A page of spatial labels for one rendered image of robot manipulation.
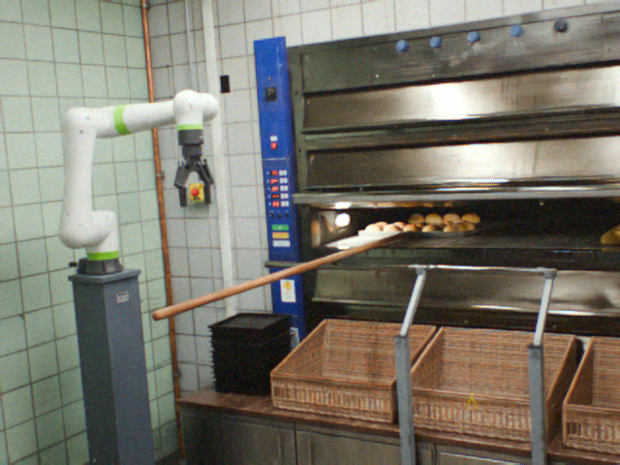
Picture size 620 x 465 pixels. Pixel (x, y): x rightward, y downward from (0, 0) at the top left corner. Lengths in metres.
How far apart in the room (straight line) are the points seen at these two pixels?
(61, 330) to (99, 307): 0.58
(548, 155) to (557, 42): 0.43
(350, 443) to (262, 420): 0.41
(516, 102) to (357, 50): 0.75
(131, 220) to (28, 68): 0.89
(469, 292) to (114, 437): 1.55
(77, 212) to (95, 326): 0.48
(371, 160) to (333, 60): 0.48
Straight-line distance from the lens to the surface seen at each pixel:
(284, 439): 3.36
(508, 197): 3.15
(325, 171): 3.63
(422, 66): 3.44
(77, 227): 3.09
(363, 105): 3.54
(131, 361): 3.32
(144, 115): 3.10
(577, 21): 3.26
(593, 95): 3.20
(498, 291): 3.37
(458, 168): 3.35
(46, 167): 3.71
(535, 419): 2.81
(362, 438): 3.17
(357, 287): 3.62
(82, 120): 3.05
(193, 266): 4.13
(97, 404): 3.37
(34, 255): 3.65
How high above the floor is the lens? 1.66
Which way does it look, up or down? 6 degrees down
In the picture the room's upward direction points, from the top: 4 degrees counter-clockwise
